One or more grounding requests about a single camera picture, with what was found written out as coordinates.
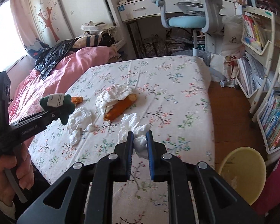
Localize white tissue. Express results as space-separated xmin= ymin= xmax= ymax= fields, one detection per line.
xmin=118 ymin=113 xmax=151 ymax=159
xmin=67 ymin=107 xmax=94 ymax=146

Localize yellow trash bin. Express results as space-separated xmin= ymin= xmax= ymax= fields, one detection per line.
xmin=217 ymin=147 xmax=267 ymax=205

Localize person left hand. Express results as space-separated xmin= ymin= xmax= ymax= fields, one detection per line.
xmin=0 ymin=142 xmax=35 ymax=207

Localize pink duvet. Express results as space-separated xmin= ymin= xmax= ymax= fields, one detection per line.
xmin=8 ymin=46 xmax=118 ymax=123

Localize white tissue on bed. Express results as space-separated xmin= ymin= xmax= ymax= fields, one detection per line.
xmin=67 ymin=107 xmax=94 ymax=146

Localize floral bed sheet mattress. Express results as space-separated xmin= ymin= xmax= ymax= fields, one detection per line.
xmin=27 ymin=55 xmax=216 ymax=224

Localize orange peel piece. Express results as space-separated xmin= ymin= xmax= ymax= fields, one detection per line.
xmin=71 ymin=97 xmax=83 ymax=105

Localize black plastic bag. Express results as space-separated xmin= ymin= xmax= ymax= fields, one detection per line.
xmin=34 ymin=39 xmax=76 ymax=80

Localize striped pillow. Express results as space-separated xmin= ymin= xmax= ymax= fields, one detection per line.
xmin=72 ymin=33 xmax=115 ymax=50

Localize white book rack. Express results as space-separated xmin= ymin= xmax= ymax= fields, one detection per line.
xmin=235 ymin=6 xmax=280 ymax=122
xmin=256 ymin=57 xmax=280 ymax=166

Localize red tote bag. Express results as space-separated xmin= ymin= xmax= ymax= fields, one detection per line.
xmin=254 ymin=161 xmax=280 ymax=215

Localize beige canvas bag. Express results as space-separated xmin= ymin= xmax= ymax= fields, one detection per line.
xmin=80 ymin=21 xmax=116 ymax=35

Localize white shopping bag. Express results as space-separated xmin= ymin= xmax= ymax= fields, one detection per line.
xmin=220 ymin=15 xmax=243 ymax=57

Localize pink curtain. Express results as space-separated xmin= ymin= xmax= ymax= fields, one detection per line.
xmin=9 ymin=0 xmax=39 ymax=51

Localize wardrobe with tree decal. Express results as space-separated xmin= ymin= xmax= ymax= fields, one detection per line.
xmin=29 ymin=0 xmax=112 ymax=46

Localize white desk with drawers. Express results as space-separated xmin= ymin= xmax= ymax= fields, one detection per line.
xmin=116 ymin=0 xmax=239 ymax=59

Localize grey blue desk chair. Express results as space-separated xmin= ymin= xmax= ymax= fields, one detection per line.
xmin=151 ymin=0 xmax=227 ymax=88

